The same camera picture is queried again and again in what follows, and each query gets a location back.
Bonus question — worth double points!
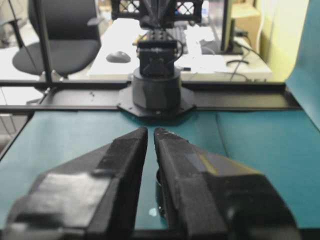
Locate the blue-green backdrop sheet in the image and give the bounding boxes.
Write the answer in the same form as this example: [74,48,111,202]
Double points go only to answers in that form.
[284,0,320,118]

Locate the brown cardboard box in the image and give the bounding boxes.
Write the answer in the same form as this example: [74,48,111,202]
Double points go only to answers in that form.
[231,7,262,40]

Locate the white office desk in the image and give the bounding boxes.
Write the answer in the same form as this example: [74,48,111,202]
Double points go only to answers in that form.
[86,17,273,77]

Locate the blue-green table cloth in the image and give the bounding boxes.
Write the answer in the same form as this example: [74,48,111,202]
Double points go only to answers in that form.
[0,109,320,240]

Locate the black computer monitor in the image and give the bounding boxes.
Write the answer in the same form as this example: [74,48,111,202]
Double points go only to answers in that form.
[220,0,245,55]

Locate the black metal frame rail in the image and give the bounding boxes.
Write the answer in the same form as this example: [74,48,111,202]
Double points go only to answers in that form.
[0,78,302,112]

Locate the black office chair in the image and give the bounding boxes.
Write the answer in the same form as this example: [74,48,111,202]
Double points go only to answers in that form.
[2,0,103,80]

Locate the black cup holder red handle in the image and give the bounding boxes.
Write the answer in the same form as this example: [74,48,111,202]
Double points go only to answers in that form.
[154,169,167,220]

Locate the black vertical frame post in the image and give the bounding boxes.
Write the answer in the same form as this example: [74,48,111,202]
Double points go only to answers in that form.
[33,0,55,84]

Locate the black lattice crate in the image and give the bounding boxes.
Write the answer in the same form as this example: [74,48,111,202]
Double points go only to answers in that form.
[111,0,202,23]

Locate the black desk cable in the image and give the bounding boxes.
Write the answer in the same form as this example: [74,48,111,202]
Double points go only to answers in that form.
[226,57,251,68]

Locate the dark computer mouse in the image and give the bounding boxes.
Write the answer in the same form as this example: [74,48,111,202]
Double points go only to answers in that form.
[106,50,132,63]

